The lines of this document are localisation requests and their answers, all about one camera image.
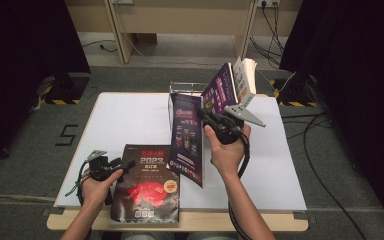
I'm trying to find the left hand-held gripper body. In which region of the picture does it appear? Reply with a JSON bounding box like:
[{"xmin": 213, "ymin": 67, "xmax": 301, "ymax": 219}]
[{"xmin": 85, "ymin": 149, "xmax": 123, "ymax": 183}]

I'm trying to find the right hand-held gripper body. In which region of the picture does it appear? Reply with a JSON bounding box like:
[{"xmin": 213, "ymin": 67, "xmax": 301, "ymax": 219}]
[{"xmin": 209, "ymin": 103, "xmax": 267, "ymax": 146}]

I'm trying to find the purple magazine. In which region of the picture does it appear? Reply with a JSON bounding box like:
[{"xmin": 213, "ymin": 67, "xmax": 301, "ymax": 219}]
[
  {"xmin": 167, "ymin": 92, "xmax": 205, "ymax": 189},
  {"xmin": 200, "ymin": 61, "xmax": 240, "ymax": 116}
]

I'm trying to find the clear acrylic book organizer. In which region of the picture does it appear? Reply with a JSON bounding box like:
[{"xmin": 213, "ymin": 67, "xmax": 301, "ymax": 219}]
[{"xmin": 168, "ymin": 80, "xmax": 211, "ymax": 133}]

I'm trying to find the black magazine with red print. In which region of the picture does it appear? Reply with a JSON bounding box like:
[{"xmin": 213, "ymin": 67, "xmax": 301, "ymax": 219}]
[{"xmin": 109, "ymin": 143, "xmax": 181, "ymax": 224}]

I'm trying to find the white book with colourful pictures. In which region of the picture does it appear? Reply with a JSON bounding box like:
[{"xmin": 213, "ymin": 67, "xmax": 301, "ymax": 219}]
[{"xmin": 232, "ymin": 56, "xmax": 258, "ymax": 108}]

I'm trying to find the person's left hand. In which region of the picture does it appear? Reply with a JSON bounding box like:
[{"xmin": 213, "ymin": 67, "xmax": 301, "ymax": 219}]
[{"xmin": 81, "ymin": 169, "xmax": 124, "ymax": 211}]

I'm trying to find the person's right hand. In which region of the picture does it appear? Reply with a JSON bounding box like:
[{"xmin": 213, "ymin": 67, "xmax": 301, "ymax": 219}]
[{"xmin": 204, "ymin": 124, "xmax": 251, "ymax": 178}]

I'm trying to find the white table cover sheet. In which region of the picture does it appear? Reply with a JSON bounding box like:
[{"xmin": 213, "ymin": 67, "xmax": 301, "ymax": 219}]
[{"xmin": 53, "ymin": 92, "xmax": 308, "ymax": 212}]

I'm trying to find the stand base with hazard tape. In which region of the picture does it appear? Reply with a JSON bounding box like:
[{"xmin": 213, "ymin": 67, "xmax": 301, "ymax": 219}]
[
  {"xmin": 269, "ymin": 78, "xmax": 319, "ymax": 108},
  {"xmin": 41, "ymin": 73, "xmax": 91, "ymax": 106}
]

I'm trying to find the beige wooden desk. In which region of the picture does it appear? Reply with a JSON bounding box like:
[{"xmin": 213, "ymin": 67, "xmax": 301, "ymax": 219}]
[{"xmin": 63, "ymin": 0, "xmax": 303, "ymax": 66}]

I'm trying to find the black curtain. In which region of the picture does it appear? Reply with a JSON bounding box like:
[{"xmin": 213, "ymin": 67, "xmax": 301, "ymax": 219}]
[
  {"xmin": 0, "ymin": 0, "xmax": 91, "ymax": 178},
  {"xmin": 279, "ymin": 0, "xmax": 384, "ymax": 238}
]

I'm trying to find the left hand-held gripper cable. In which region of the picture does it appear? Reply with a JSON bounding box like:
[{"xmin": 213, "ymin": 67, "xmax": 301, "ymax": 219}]
[{"xmin": 64, "ymin": 161, "xmax": 93, "ymax": 206}]

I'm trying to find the hand-held gripper cable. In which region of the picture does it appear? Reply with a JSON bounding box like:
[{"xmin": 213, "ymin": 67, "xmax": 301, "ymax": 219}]
[
  {"xmin": 228, "ymin": 133, "xmax": 251, "ymax": 240},
  {"xmin": 64, "ymin": 161, "xmax": 93, "ymax": 206}
]

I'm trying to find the right hand-held gripper cable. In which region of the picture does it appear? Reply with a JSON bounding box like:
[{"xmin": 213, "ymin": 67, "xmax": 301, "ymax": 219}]
[{"xmin": 228, "ymin": 133, "xmax": 251, "ymax": 240}]

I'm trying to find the short white cable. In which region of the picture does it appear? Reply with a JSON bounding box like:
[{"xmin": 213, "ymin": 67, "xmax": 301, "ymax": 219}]
[{"xmin": 276, "ymin": 71, "xmax": 297, "ymax": 93}]

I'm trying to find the black cable bundle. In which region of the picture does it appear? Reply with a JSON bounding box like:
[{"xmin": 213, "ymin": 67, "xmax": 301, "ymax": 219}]
[{"xmin": 249, "ymin": 3, "xmax": 286, "ymax": 68}]

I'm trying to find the long black floor cable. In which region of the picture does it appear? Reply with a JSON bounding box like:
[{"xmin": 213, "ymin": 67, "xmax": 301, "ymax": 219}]
[{"xmin": 281, "ymin": 113, "xmax": 368, "ymax": 240}]

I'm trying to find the short black floor cable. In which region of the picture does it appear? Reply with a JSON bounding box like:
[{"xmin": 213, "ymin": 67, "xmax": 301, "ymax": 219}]
[{"xmin": 79, "ymin": 39, "xmax": 118, "ymax": 53}]

